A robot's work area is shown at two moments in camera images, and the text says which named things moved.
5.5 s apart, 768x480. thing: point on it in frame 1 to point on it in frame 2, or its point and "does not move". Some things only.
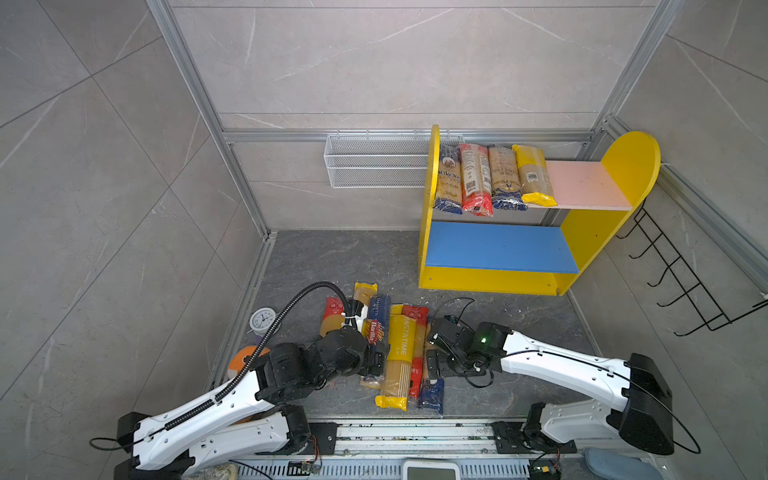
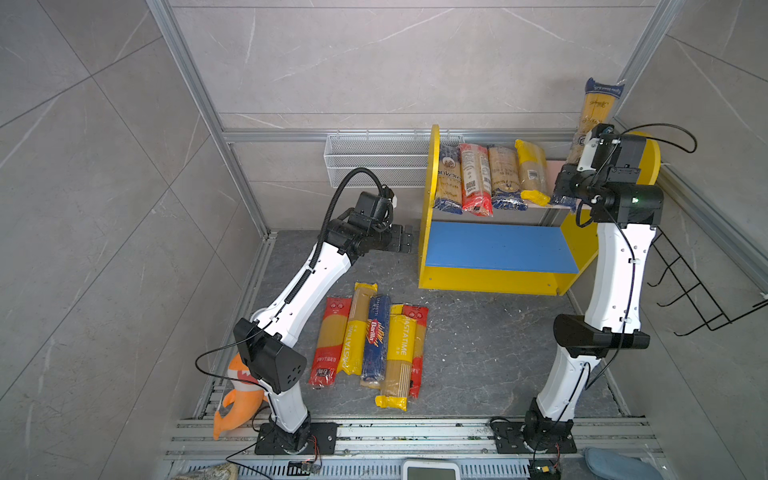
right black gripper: (441, 368) to (563, 185)
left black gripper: (368, 366) to (395, 240)
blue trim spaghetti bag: (432, 391) to (598, 107)
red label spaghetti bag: (476, 180) does not move
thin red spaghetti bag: (420, 315) does not move
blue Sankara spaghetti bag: (449, 179) does not move
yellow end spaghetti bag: (534, 179) does not move
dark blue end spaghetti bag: (506, 186) does not move
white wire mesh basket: (380, 161) does not move
